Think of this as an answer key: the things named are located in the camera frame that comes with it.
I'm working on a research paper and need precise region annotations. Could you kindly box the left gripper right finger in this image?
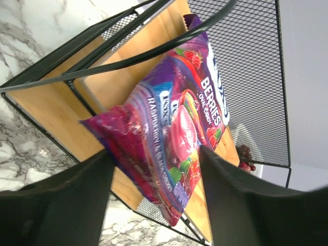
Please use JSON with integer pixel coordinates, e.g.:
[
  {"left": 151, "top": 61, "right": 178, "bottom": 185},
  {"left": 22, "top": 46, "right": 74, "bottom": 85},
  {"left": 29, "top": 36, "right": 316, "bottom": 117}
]
[{"left": 199, "top": 146, "right": 327, "bottom": 245}]

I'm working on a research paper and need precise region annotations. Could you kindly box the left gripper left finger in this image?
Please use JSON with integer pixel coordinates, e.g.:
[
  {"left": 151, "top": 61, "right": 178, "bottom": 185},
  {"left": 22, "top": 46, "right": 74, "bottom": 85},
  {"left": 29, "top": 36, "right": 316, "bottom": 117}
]
[{"left": 1, "top": 151, "right": 115, "bottom": 245}]

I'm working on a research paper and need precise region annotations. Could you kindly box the purple Fox's candy bag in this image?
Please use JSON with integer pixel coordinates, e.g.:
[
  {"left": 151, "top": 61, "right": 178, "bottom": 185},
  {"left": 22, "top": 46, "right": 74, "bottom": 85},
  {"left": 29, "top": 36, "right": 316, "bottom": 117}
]
[{"left": 79, "top": 13, "right": 231, "bottom": 228}]

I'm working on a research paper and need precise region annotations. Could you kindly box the dark grape bunch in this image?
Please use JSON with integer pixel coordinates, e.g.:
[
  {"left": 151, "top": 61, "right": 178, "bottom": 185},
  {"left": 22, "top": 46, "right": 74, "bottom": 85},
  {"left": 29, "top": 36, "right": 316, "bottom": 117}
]
[{"left": 236, "top": 145, "right": 256, "bottom": 173}]

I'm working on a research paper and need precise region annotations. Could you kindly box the black wire wooden shelf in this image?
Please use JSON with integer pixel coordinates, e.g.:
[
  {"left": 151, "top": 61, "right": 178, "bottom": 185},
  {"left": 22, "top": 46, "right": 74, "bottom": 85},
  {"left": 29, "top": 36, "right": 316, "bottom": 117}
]
[{"left": 1, "top": 1, "right": 290, "bottom": 245}]

